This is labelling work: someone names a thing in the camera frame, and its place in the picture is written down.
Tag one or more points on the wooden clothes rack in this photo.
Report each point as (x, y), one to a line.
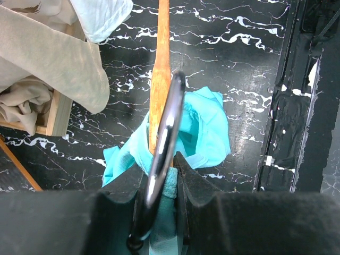
(54, 123)

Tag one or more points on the beige t shirt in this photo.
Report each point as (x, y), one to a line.
(36, 60)

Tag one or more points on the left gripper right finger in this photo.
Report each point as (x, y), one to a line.
(211, 221)

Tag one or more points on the teal t shirt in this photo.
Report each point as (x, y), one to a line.
(202, 140)

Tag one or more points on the wooden hanger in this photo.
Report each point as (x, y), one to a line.
(166, 104)

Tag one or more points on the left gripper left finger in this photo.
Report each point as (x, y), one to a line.
(71, 222)

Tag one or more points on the orange wooden shelf rack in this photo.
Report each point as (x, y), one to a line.
(14, 177)

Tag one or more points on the white printed t shirt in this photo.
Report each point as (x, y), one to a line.
(98, 19)

